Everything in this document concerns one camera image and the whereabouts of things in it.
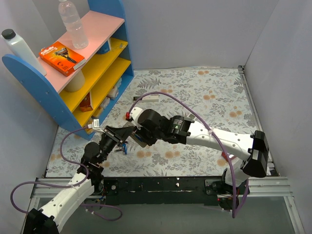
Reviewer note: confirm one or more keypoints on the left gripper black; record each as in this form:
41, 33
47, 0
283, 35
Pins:
112, 136

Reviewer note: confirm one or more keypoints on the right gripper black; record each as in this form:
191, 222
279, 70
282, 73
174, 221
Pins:
139, 140

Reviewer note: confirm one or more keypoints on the grey beige remote control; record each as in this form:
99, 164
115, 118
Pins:
134, 136

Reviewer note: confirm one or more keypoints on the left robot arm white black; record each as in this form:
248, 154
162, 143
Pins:
51, 217

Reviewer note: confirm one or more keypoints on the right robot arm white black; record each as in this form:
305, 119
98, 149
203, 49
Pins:
251, 150

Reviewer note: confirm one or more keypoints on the pile of blue batteries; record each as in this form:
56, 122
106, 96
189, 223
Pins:
122, 147

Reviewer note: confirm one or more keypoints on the white slim remote black end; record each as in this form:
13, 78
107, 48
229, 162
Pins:
151, 98

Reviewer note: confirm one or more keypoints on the yellow sponge pack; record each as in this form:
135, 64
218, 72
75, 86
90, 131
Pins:
98, 112

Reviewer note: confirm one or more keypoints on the orange box on shelf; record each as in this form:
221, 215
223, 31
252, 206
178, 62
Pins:
86, 104

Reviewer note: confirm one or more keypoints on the blue pink yellow shelf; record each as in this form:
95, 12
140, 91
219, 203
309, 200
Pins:
108, 61

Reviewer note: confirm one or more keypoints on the beige cylinder container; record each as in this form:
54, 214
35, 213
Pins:
76, 83

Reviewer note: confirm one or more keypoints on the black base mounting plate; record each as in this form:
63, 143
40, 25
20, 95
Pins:
206, 190

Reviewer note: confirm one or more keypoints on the floral patterned table mat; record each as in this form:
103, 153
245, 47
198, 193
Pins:
217, 95

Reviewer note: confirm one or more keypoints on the red silver battery box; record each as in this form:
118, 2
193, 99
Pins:
226, 157

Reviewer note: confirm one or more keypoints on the orange Gillette razor box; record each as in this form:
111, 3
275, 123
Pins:
62, 58

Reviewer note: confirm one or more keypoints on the clear plastic water bottle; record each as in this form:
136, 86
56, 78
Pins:
73, 23

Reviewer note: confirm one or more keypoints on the white bottle black cap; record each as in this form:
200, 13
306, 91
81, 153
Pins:
21, 49

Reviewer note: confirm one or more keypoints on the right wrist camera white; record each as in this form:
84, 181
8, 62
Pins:
133, 116

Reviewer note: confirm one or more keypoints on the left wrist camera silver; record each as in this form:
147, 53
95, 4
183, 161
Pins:
95, 126

